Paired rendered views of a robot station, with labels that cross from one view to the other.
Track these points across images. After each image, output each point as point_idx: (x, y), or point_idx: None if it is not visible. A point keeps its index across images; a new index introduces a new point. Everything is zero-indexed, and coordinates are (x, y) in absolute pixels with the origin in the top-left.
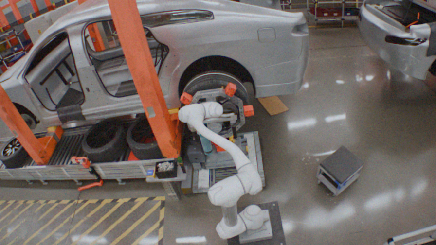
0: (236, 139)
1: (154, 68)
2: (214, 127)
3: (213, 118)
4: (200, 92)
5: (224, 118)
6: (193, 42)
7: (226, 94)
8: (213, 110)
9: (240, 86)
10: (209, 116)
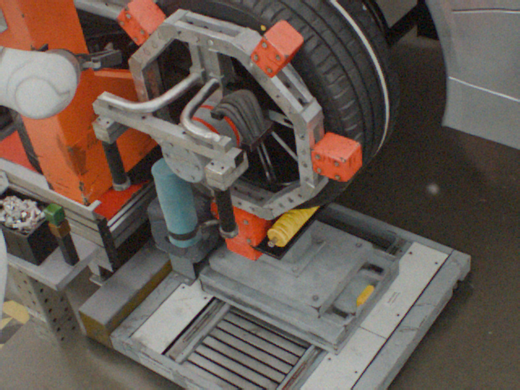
0: (227, 238)
1: None
2: (182, 160)
3: (166, 127)
4: (184, 15)
5: (195, 144)
6: None
7: (251, 58)
8: (13, 90)
9: (349, 52)
10: (10, 105)
